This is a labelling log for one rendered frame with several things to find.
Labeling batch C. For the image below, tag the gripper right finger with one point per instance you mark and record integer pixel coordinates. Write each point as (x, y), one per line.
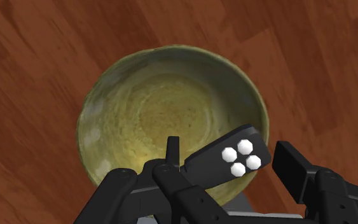
(327, 195)

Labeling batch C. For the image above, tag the green ceramic bowl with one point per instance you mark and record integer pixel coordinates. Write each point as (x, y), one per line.
(154, 105)

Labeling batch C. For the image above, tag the black remote control white buttons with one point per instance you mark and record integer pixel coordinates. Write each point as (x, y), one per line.
(206, 166)

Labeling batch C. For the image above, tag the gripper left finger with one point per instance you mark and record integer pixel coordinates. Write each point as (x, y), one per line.
(126, 198)

